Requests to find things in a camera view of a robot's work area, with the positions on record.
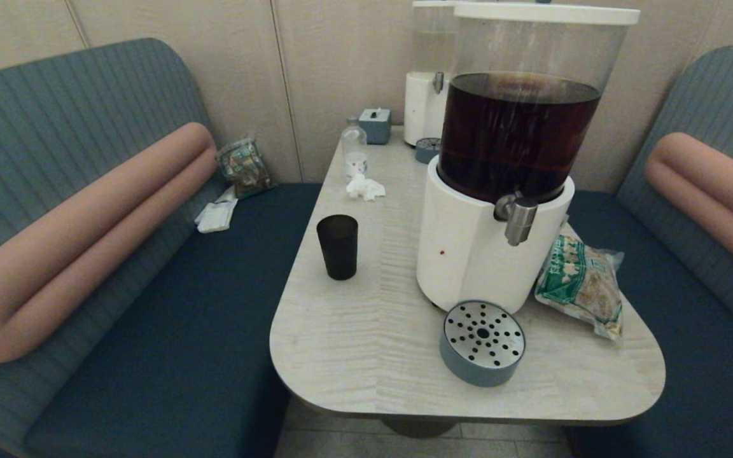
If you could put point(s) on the black plastic cup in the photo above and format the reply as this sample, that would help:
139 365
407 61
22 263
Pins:
338 248

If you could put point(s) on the large metal dispenser tap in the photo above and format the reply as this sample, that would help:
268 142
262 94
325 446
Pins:
519 222

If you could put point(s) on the crumpled white tissue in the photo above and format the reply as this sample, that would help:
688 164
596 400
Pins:
363 187

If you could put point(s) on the clear plastic bottle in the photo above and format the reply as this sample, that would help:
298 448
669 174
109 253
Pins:
354 149

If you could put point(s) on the small grey drip tray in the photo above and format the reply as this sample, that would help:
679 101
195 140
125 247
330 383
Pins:
427 153

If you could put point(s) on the blue grey tissue box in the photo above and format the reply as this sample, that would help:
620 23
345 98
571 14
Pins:
374 126

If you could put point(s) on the large dark tea dispenser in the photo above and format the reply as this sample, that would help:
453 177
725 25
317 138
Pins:
468 254

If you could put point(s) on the small white water dispenser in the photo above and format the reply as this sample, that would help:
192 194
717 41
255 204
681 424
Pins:
420 107

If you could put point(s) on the dark foil snack bag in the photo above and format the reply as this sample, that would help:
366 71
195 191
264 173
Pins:
245 168

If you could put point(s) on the white napkin pack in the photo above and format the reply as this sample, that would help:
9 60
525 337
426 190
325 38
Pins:
217 215

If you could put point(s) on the small metal dispenser tap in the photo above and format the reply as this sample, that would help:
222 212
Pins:
438 82

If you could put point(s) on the large grey perforated drip tray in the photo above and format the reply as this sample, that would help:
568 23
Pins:
478 367

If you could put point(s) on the blue bench with long bolster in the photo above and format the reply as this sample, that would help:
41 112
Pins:
182 318

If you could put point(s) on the green printed snack bag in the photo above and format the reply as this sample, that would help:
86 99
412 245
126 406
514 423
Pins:
581 286

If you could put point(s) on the long pink bolster cushion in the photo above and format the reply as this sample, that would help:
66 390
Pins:
86 242

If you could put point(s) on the large white dispenser lid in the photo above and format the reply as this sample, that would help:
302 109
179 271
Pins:
546 13

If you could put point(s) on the blue bench with short bolster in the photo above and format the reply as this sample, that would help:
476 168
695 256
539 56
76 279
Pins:
691 305

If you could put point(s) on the golden table pedestal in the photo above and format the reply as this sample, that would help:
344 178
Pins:
417 427

